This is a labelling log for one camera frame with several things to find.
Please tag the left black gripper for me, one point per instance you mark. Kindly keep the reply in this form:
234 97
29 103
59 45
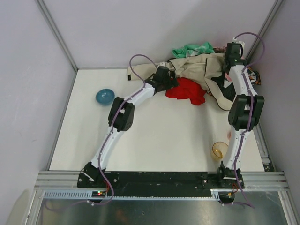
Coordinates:
170 81

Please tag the beige jacket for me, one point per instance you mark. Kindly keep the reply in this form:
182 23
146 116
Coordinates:
199 69

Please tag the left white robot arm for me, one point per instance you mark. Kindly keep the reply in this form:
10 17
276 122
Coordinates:
120 120

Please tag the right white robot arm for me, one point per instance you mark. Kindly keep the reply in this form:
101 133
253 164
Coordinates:
243 116

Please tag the amber transparent cup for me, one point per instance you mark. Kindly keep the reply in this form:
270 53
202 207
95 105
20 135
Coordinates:
219 150

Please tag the pink patterned cloth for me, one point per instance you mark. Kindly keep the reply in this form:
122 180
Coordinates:
222 50

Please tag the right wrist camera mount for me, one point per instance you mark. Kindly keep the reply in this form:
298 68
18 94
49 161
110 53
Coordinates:
234 40

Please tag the black orange patterned cloth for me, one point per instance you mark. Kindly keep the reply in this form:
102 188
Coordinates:
254 77

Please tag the grey slotted cable duct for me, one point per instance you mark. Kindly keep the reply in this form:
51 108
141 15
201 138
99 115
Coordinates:
97 195

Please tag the green white tie-dye cloth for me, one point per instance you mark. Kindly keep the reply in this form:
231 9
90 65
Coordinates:
192 50

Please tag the red cloth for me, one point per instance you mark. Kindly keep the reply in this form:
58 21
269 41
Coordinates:
187 89

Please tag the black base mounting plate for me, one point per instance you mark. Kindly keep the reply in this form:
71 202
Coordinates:
162 183

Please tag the blue bowl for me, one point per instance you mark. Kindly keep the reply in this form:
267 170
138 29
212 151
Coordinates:
105 97

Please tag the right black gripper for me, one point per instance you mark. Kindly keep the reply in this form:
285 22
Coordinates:
227 76

